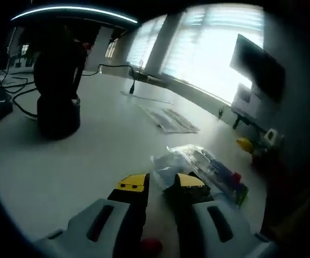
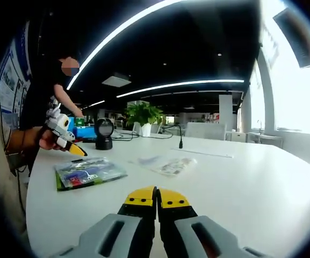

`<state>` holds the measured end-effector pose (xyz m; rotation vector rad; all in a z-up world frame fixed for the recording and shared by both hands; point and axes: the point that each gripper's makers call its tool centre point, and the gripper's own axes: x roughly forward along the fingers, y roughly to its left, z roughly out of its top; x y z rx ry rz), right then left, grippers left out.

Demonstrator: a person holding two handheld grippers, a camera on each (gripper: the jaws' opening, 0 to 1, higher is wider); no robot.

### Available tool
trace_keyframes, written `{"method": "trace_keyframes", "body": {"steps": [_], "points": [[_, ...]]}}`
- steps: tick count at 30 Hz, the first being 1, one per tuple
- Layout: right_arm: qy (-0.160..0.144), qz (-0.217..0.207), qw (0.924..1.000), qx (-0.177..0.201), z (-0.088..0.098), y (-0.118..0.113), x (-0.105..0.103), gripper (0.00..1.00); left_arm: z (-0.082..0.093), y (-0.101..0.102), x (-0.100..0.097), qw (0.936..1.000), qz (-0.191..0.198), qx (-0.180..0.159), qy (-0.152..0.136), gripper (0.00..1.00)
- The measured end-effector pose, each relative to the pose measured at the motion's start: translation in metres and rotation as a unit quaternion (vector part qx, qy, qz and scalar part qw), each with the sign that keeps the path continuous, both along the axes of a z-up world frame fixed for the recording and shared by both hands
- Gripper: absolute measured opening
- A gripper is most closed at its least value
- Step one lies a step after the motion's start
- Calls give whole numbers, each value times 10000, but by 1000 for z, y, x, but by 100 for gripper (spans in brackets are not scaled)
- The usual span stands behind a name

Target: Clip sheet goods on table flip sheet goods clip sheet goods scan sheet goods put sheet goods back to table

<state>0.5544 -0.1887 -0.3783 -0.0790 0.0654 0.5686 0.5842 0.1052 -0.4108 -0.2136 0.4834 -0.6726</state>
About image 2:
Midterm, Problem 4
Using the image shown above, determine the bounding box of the ceiling air vent unit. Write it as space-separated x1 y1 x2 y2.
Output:
102 71 133 88

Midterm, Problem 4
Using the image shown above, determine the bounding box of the ceiling light strip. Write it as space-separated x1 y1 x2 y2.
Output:
116 78 246 99
66 0 260 91

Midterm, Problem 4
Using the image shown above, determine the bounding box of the dark wall monitor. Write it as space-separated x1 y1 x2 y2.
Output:
272 6 310 69

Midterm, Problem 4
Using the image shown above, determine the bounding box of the clear white sheet goods packet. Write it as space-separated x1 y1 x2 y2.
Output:
128 155 161 165

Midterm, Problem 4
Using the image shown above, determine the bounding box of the wall poster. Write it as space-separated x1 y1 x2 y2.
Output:
0 23 33 127

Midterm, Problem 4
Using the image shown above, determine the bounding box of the green black sheet goods packet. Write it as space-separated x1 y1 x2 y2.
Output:
54 161 128 192

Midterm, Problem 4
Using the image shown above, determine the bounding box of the person's left hand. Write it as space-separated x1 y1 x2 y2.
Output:
38 125 70 153

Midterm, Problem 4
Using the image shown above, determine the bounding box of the black plug cable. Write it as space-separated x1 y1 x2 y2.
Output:
161 124 185 149

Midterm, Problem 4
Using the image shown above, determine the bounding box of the steel sink table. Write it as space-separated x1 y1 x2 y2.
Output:
247 120 284 148

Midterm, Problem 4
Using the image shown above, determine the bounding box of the person's beige clothing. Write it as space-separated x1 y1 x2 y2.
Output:
0 103 29 242

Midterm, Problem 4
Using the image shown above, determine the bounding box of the white partition panel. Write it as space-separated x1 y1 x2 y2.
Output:
184 122 227 141

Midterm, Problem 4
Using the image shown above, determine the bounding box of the white table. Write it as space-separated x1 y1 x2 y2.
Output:
25 133 310 258

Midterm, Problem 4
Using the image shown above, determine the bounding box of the potted green plant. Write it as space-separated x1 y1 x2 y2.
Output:
124 101 165 137

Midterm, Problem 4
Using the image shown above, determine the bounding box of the printed clear sheet goods packet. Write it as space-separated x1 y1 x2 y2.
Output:
148 156 198 178

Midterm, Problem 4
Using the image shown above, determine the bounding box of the black barcode scanner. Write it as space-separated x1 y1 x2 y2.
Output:
95 117 115 151

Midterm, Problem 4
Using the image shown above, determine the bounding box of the white power strip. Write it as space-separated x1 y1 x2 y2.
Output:
171 147 234 159

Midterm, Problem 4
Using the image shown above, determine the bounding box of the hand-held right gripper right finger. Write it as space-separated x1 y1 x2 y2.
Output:
156 188 268 258

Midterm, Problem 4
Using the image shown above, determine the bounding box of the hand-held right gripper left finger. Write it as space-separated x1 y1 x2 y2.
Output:
49 185 157 258

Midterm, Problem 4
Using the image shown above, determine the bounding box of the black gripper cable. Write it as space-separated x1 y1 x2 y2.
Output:
5 130 29 216

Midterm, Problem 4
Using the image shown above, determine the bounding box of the blue plastic bin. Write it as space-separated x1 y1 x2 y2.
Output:
73 126 96 140

